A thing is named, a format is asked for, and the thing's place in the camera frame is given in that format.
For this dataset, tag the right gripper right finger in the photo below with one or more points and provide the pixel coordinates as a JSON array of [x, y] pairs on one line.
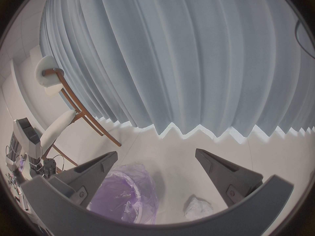
[[228, 178]]

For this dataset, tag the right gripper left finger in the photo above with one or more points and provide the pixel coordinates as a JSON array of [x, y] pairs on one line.
[[88, 178]]

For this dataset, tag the purple plastic bag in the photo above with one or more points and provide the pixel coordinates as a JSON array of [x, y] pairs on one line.
[[115, 193]]

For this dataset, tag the white plastic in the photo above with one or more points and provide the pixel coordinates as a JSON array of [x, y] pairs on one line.
[[198, 209]]

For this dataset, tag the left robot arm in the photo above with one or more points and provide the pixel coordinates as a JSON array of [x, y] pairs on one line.
[[24, 136]]

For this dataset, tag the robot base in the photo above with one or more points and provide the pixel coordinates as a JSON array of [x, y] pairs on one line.
[[22, 198]]

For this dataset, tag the white cushioned wooden chair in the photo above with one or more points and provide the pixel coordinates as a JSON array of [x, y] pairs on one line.
[[54, 129]]

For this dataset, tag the pale blue curtain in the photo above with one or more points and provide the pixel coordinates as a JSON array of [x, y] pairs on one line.
[[172, 58]]

